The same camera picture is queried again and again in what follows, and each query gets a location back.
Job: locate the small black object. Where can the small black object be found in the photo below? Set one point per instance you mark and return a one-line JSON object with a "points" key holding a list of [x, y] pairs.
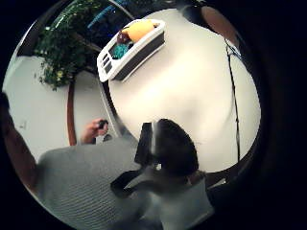
{"points": [[103, 124]]}

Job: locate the white fruit basket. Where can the white fruit basket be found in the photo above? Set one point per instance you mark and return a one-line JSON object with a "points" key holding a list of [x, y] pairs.
{"points": [[128, 64]]}

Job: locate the the person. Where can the the person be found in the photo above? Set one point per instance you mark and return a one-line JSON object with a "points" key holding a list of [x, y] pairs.
{"points": [[80, 185]]}

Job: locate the brown wooden edging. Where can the brown wooden edging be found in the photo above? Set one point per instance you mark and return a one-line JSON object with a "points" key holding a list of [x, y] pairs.
{"points": [[71, 115]]}

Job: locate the teal fruit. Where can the teal fruit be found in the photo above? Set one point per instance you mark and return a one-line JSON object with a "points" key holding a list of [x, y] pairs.
{"points": [[120, 51]]}

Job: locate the dark red fruit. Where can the dark red fruit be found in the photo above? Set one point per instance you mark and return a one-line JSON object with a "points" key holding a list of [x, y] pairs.
{"points": [[123, 37]]}

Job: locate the yellow fruit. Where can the yellow fruit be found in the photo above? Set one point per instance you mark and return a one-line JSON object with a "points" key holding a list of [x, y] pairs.
{"points": [[139, 30]]}

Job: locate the brown chair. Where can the brown chair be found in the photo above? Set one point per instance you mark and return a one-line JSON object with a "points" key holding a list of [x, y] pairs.
{"points": [[220, 24]]}

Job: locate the green leafy plant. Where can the green leafy plant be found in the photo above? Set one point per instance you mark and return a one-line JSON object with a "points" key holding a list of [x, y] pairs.
{"points": [[60, 51]]}

